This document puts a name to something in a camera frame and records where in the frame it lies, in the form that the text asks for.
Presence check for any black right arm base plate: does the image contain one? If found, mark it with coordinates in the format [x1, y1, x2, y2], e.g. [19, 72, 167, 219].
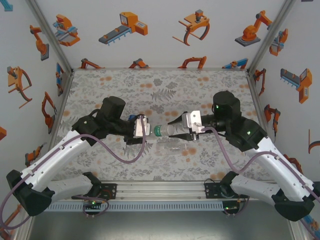
[204, 182, 251, 200]

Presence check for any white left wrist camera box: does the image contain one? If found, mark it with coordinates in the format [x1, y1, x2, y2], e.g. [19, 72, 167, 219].
[133, 117, 151, 138]

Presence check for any aluminium frame post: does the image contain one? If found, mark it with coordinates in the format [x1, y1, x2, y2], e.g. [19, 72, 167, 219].
[247, 0, 297, 75]
[26, 0, 75, 76]

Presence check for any aluminium mounting rail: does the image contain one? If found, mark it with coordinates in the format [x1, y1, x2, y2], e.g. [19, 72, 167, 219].
[23, 181, 297, 202]

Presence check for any clear bottle with green label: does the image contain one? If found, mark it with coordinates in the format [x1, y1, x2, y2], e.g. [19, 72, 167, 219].
[152, 123, 186, 138]

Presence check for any white slotted cable duct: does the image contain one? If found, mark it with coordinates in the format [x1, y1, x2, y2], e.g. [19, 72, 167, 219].
[33, 201, 225, 212]

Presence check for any aluminium table side rail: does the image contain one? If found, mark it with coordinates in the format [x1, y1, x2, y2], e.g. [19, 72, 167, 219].
[47, 68, 75, 151]
[246, 68, 285, 181]

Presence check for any plain clear plastic bottle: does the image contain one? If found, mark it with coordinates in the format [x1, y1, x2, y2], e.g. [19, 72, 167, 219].
[155, 142, 192, 156]

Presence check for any grey floral table cloth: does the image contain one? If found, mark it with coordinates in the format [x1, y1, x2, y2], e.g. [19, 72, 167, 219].
[51, 68, 278, 182]

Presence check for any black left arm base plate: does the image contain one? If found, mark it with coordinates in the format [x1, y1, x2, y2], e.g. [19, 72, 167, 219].
[71, 183, 118, 200]

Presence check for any grey metal panel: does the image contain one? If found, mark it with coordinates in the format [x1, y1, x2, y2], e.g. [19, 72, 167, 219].
[27, 209, 293, 240]

